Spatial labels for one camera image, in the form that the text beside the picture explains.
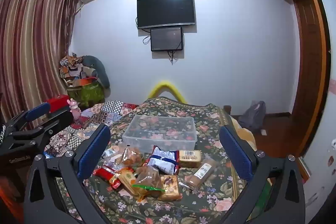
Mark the blue white snack packet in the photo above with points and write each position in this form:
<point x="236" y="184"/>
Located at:
<point x="162" y="161"/>

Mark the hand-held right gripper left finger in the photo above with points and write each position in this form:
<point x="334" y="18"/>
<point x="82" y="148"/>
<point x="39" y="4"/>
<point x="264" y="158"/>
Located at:
<point x="94" y="153"/>

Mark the grey plush pillow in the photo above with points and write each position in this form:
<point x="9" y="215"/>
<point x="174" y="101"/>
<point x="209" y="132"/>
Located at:
<point x="101" y="69"/>

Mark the wooden bed post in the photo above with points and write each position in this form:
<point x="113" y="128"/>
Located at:
<point x="227" y="109"/>

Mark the wall television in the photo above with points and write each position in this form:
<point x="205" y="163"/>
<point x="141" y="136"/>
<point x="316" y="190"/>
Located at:
<point x="165" y="10"/>

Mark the brown biscuit pack with barcode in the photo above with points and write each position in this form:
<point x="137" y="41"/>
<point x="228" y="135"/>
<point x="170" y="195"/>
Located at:
<point x="190" y="158"/>

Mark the clear bag with green strip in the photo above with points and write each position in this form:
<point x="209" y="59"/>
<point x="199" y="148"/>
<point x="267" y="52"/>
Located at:
<point x="151" y="179"/>

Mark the brown cake packet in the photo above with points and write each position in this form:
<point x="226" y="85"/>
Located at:
<point x="170" y="187"/>

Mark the yellow foam tube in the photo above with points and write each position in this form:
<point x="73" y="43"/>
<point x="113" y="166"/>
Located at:
<point x="165" y="83"/>

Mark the floral blanket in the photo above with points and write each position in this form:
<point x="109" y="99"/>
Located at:
<point x="168" y="211"/>

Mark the clear plastic container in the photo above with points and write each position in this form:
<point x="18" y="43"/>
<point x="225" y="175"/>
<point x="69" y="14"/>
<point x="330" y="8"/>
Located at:
<point x="160" y="132"/>

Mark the grey bag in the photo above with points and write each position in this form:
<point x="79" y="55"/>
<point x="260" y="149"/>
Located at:
<point x="253" y="115"/>

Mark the beige blanket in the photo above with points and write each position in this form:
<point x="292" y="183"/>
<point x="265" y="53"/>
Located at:
<point x="244" y="134"/>

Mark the tiger print plush toy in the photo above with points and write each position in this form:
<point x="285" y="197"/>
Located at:
<point x="69" y="64"/>

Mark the white grey snack packet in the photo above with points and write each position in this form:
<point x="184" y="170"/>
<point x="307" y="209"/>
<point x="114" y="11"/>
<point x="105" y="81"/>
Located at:
<point x="111" y="154"/>

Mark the pink toy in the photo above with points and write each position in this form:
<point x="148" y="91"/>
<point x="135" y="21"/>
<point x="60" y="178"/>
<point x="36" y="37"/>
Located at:
<point x="74" y="108"/>

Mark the striped red curtain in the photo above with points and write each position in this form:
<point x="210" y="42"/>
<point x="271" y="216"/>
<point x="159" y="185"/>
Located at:
<point x="31" y="43"/>

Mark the red snack packet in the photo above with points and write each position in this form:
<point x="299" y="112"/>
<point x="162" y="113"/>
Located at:
<point x="107" y="175"/>

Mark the clear bag of pastries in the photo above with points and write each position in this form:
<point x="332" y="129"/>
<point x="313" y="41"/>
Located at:
<point x="131" y="157"/>

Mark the small black monitor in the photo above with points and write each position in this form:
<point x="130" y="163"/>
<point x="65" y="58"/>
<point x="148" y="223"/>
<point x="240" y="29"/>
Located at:
<point x="166" y="39"/>

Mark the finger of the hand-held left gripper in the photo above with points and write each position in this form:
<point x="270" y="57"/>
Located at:
<point x="60" y="119"/>
<point x="38" y="109"/>

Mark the patchwork quilt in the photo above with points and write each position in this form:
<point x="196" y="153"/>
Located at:
<point x="105" y="112"/>

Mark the long brown biscuit pack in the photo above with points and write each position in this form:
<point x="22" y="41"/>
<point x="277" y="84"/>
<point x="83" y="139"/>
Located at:
<point x="200" y="174"/>

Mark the wooden wardrobe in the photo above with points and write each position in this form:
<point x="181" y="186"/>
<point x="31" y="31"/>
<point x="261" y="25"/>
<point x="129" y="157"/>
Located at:
<point x="307" y="56"/>

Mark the orange cake packet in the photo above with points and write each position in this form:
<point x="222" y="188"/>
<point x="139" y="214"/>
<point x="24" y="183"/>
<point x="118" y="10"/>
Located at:
<point x="128" y="182"/>

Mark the red box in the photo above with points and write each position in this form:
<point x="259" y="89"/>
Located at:
<point x="59" y="102"/>

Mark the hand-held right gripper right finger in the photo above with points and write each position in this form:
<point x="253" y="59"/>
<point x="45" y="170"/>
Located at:
<point x="236" y="153"/>

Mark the orange cardboard box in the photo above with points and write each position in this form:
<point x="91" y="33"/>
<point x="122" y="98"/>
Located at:
<point x="85" y="81"/>

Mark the white door with stickers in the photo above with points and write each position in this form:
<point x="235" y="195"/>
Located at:
<point x="328" y="121"/>

